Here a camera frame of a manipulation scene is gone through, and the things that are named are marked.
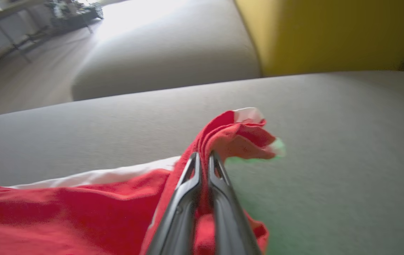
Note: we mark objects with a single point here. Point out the dark metal-legged table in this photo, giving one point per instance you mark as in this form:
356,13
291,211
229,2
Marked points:
10,14

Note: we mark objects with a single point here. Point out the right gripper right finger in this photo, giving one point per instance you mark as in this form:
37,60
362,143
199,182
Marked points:
226,219

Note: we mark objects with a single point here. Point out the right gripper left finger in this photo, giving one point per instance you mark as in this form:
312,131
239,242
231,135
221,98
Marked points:
184,212

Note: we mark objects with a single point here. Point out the grey sofa seat cushion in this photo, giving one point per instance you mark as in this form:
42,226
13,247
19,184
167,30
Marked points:
173,56

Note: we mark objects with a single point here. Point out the large yellow sofa backrest cushion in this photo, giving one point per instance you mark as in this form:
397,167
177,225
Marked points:
329,32

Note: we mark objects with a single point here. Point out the large grey sofa chaise cushion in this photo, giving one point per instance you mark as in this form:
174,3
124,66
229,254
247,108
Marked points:
329,141

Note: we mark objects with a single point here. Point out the dark wheeled equipment stand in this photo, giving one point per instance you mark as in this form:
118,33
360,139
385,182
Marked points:
78,14

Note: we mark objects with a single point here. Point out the red white basketball jersey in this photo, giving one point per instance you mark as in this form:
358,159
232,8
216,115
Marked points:
81,216

